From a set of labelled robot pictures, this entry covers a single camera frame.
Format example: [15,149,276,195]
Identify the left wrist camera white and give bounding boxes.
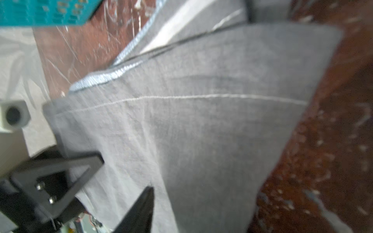
[1,100,31,133]

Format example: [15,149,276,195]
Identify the teal plastic basket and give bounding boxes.
[1,0,102,27]

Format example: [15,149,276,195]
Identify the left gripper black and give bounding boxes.
[1,152,104,233]

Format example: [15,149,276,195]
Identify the plain grey pillowcase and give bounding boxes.
[43,1,342,233]

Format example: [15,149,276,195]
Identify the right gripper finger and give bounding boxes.
[113,186,154,233]

